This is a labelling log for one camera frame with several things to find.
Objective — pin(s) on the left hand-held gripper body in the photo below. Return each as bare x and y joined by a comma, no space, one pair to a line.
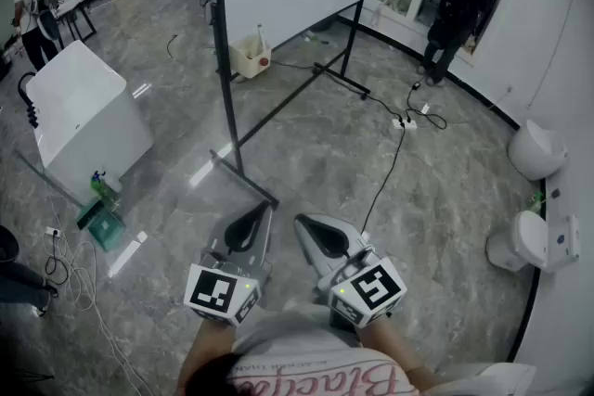
223,292

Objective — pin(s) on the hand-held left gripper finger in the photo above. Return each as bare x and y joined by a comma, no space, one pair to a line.
223,241
264,246

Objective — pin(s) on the white plug adapter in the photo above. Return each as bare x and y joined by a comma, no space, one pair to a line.
424,108

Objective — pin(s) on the black-legged table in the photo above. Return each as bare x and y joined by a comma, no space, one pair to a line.
74,7

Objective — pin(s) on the green spray bottle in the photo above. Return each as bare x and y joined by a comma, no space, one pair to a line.
103,185

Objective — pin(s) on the white power strip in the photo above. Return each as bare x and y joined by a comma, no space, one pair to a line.
404,123
53,232

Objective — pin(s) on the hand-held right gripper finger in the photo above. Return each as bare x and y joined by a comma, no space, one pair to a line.
307,252
350,235

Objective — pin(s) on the person's right forearm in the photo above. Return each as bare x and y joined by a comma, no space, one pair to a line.
390,341

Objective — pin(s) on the person's left forearm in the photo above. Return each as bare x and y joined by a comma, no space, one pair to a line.
209,341

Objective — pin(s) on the cream plastic bin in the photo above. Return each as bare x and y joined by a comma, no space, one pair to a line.
248,58

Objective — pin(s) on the green plastic basket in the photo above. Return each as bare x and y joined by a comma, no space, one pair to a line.
104,225

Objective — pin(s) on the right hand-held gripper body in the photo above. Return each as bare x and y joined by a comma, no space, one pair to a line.
371,287

